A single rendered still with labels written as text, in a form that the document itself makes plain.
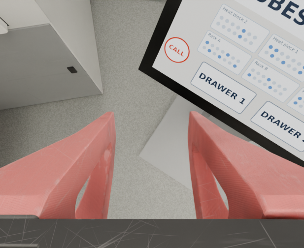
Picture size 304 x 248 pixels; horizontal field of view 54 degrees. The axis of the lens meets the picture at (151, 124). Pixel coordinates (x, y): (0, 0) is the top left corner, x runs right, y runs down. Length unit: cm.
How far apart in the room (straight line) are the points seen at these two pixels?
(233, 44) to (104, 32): 122
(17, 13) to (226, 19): 45
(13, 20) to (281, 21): 55
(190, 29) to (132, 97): 107
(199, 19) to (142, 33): 116
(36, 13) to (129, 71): 87
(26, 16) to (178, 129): 91
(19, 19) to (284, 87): 55
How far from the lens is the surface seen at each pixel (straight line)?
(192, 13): 44
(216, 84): 47
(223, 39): 44
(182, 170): 142
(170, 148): 142
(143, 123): 146
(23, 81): 115
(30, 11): 71
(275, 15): 42
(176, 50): 47
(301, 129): 49
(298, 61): 44
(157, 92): 149
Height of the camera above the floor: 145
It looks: 83 degrees down
